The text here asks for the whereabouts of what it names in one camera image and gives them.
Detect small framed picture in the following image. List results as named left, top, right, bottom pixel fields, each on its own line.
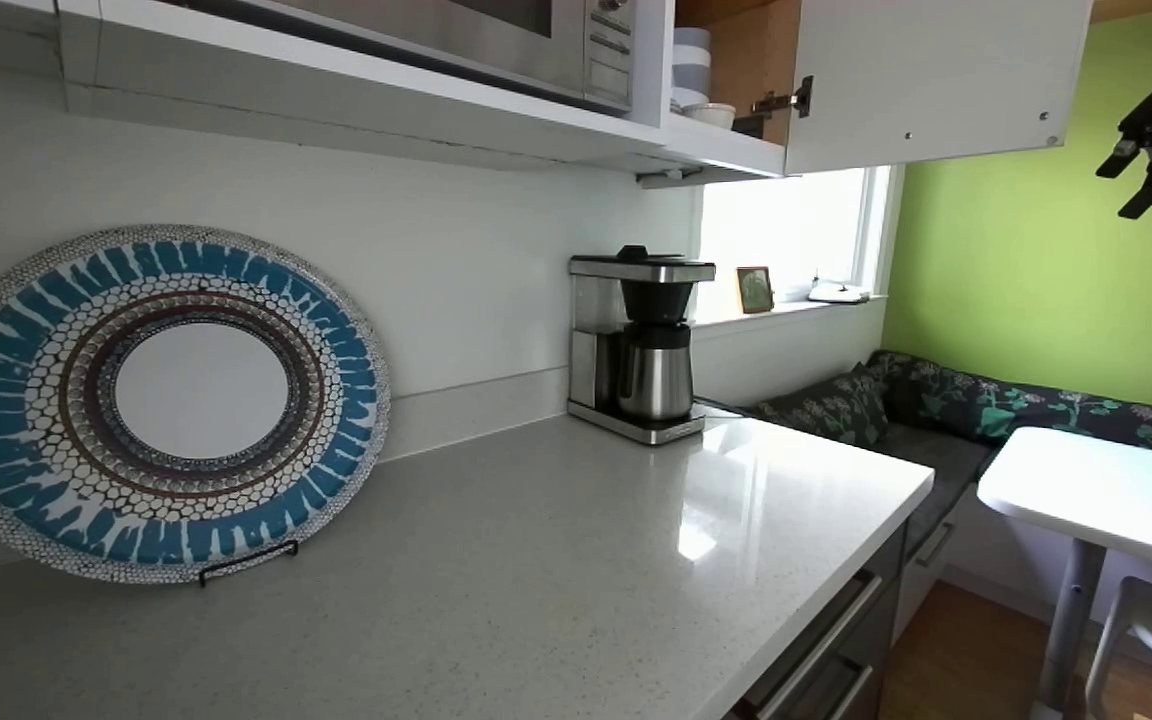
left=735, top=267, right=776, bottom=313

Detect white dish on windowsill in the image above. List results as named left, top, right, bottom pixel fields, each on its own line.
left=809, top=281, right=870, bottom=303

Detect grey lower drawer cabinet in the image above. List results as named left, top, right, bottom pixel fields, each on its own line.
left=723, top=498, right=952, bottom=720

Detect dark patterned bench cushion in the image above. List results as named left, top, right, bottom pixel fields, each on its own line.
left=749, top=347, right=1152, bottom=486

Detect white side table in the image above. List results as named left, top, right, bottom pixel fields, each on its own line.
left=971, top=422, right=1152, bottom=720

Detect white cabinet door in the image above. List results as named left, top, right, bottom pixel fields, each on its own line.
left=787, top=0, right=1093, bottom=171

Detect steel drip coffee maker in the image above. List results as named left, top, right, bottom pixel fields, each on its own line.
left=569, top=244, right=717, bottom=446

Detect black wire plate stand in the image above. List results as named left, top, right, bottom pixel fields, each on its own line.
left=195, top=541, right=301, bottom=587

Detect stacked bowls in cabinet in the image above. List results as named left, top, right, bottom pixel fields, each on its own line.
left=672, top=26, right=735, bottom=126

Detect white upper cabinet shelf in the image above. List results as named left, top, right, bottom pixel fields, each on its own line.
left=0, top=0, right=784, bottom=187

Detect blue patterned decorative plate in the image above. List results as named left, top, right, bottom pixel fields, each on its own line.
left=0, top=225, right=387, bottom=585

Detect stainless steel microwave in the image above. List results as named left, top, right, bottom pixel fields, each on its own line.
left=177, top=0, right=634, bottom=115

